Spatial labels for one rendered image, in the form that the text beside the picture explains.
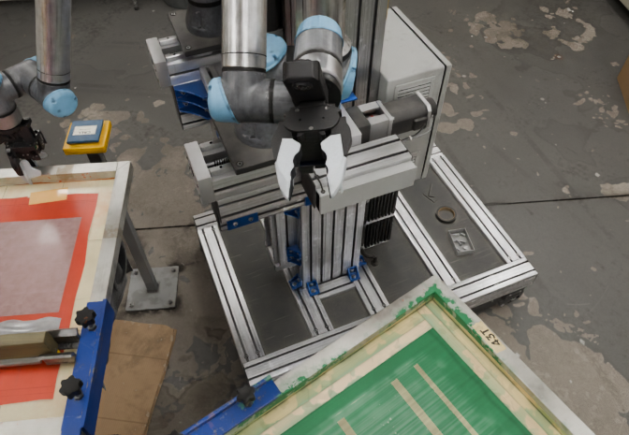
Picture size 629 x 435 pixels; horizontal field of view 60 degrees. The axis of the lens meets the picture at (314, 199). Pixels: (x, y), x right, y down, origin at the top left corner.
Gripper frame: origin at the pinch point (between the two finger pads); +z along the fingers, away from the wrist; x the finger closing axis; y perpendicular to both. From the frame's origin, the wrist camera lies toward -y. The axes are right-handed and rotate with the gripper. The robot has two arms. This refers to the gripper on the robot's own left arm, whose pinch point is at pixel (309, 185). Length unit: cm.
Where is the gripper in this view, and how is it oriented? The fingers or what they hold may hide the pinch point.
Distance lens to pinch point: 63.8
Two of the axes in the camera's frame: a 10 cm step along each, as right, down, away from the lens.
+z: -0.3, 7.6, -6.5
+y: 1.3, 6.4, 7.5
